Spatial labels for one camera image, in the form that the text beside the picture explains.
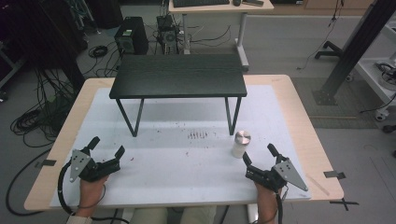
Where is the bundle of black floor cables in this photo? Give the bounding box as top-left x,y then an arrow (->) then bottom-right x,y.
5,66 -> 78,217

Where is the black stand base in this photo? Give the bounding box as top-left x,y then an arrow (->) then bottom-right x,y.
314,40 -> 344,61

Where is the black metal column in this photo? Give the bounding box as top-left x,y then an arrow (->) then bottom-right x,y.
312,0 -> 396,106

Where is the white cart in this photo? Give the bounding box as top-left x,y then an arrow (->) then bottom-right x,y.
354,21 -> 396,122

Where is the black computer tower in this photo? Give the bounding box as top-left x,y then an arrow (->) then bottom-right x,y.
114,16 -> 149,56

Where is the person's right hand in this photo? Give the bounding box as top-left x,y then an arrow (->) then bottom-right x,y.
254,182 -> 284,220

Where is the black desktop shelf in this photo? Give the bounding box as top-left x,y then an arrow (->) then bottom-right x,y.
108,53 -> 248,138

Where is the coiled black cable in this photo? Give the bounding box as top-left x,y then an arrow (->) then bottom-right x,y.
88,45 -> 108,59

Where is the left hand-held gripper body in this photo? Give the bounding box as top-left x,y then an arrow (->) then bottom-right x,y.
68,148 -> 121,184

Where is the black tape cross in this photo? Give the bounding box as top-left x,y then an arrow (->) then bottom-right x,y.
330,197 -> 360,212

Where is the person's right leg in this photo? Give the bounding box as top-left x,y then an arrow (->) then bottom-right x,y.
180,204 -> 218,224

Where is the light wooden desk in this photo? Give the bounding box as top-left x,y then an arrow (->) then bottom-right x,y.
167,0 -> 276,73

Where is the black tape strip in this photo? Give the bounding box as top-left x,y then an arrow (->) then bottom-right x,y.
323,170 -> 347,180
35,159 -> 58,169

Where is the person's left leg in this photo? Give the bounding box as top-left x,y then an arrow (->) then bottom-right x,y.
129,207 -> 169,224

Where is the open-frame computer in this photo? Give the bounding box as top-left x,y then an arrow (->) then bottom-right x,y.
156,14 -> 180,56

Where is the white board mat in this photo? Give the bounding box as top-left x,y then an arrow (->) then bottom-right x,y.
49,84 -> 312,209

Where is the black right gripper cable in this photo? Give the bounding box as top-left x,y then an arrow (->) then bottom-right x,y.
275,185 -> 289,224

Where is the person's leg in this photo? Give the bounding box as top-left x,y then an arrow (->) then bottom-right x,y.
180,204 -> 218,224
129,207 -> 169,224

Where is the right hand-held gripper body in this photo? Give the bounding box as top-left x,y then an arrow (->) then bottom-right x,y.
245,156 -> 309,193

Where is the person's left hand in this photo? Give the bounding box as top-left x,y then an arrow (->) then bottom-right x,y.
76,175 -> 110,217

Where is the black keyboard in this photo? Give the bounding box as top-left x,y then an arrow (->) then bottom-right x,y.
172,0 -> 231,8

